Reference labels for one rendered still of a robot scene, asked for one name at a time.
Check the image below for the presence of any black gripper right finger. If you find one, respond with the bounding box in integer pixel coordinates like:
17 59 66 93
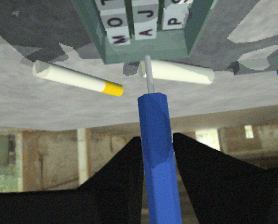
173 132 278 224

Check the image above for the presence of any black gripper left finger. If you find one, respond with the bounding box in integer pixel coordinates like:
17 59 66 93
0 136 144 224

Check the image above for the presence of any blue stylus with grey tip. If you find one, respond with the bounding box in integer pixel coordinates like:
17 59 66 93
138 55 182 224

